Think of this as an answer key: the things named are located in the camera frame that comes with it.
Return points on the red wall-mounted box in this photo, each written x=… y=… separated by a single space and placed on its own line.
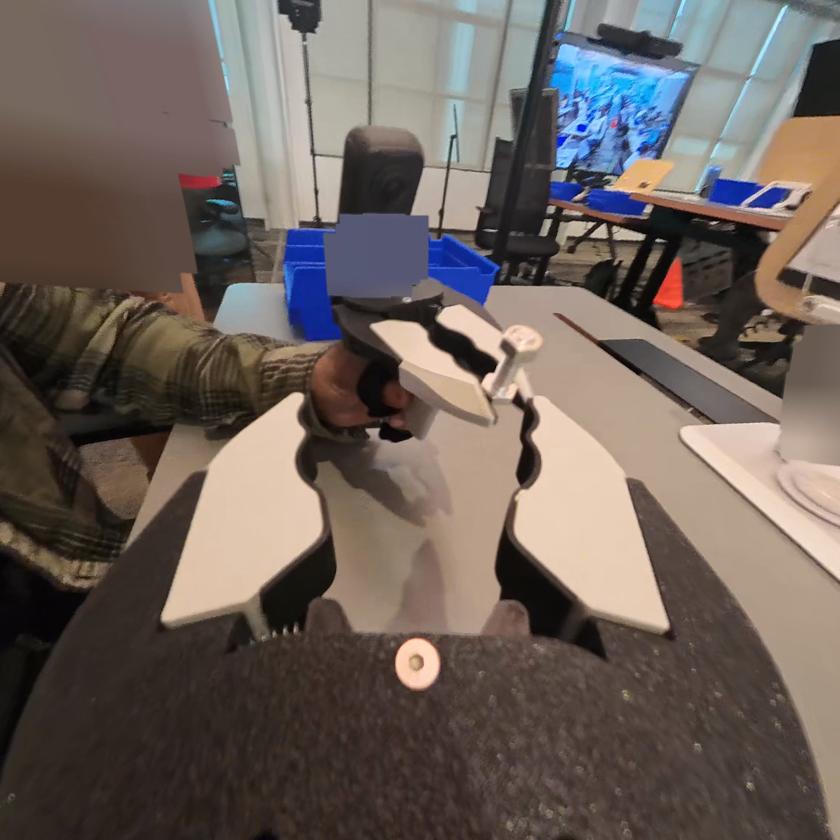
x=197 y=180

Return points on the black rectangular table panel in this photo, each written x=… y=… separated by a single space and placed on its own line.
x=689 y=380

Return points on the black light panel on stand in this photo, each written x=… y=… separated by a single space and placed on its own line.
x=300 y=13

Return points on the blue divided plastic bin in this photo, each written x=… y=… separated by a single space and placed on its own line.
x=305 y=289

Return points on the black metal post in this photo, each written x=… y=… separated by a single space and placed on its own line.
x=528 y=131

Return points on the wooden instruction board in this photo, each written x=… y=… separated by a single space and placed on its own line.
x=794 y=144

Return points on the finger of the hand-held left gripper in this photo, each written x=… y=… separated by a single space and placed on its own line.
x=472 y=325
x=426 y=374

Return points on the silver hex bolt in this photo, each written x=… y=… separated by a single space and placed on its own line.
x=502 y=374

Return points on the wooden desk with black legs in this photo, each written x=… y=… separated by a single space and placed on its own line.
x=709 y=208

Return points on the black office chair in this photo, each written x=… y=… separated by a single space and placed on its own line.
x=525 y=246

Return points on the large black panel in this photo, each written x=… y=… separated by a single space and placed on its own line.
x=820 y=79

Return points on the orange traffic cone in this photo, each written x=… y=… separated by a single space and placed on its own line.
x=670 y=292

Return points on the white tablet stand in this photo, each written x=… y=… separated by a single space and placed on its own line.
x=735 y=459

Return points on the small wooden tablet board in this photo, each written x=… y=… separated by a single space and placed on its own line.
x=646 y=176

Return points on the dark backpack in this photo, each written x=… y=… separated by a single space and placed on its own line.
x=600 y=279

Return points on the person's black trousers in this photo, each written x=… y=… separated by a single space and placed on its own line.
x=26 y=610

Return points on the person's left hand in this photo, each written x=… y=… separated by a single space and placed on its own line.
x=334 y=394

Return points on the black video camera bar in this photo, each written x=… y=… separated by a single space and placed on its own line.
x=640 y=38

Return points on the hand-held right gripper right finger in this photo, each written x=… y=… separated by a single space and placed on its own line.
x=577 y=525

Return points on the large wall display screen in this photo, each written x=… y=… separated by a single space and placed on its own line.
x=610 y=105

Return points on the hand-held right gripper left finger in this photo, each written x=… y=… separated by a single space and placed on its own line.
x=249 y=518

